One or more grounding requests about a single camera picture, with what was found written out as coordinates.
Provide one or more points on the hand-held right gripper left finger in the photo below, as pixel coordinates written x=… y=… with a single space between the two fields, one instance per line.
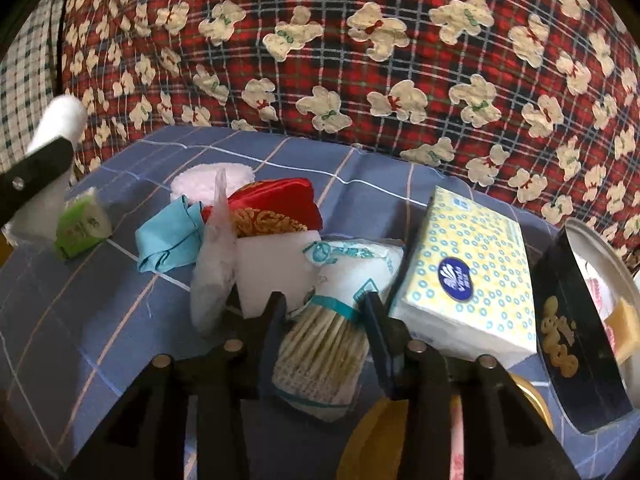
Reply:
x=271 y=345

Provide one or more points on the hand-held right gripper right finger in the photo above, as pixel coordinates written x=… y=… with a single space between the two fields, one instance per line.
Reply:
x=384 y=355

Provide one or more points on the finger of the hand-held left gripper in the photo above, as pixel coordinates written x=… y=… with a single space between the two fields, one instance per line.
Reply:
x=30 y=175

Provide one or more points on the cotton swab pack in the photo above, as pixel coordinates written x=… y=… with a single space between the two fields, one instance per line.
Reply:
x=325 y=350

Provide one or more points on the white towel roll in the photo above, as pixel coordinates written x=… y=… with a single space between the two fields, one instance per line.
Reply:
x=57 y=115

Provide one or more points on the red satin embroidered pouch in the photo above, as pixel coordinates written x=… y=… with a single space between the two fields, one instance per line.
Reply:
x=280 y=200

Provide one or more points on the black round tin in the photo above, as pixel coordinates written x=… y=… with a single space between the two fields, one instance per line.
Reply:
x=575 y=360

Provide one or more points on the green wipes packet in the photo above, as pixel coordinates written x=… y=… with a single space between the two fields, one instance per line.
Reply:
x=82 y=225

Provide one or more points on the white sponge block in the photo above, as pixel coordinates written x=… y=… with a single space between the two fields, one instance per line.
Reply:
x=275 y=270

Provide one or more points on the gold tin lid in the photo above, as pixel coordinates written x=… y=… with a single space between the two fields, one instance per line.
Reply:
x=380 y=440

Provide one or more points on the white green checked cloth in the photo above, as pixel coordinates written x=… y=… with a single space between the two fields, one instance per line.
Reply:
x=25 y=85

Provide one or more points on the clear plastic bag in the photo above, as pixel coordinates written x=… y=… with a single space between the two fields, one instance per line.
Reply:
x=215 y=270

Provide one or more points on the yellow patterned tissue pack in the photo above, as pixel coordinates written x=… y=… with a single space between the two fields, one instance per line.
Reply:
x=465 y=280

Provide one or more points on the teal cloth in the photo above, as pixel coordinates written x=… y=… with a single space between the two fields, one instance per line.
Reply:
x=167 y=240

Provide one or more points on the white round powder puff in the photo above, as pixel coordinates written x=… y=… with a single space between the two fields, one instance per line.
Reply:
x=200 y=180

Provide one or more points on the pink white cloth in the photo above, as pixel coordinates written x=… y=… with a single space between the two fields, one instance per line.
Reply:
x=595 y=285

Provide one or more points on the yellow sponge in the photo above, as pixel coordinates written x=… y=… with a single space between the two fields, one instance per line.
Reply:
x=624 y=330

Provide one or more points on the red plaid bear quilt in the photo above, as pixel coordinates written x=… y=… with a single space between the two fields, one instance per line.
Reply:
x=400 y=85

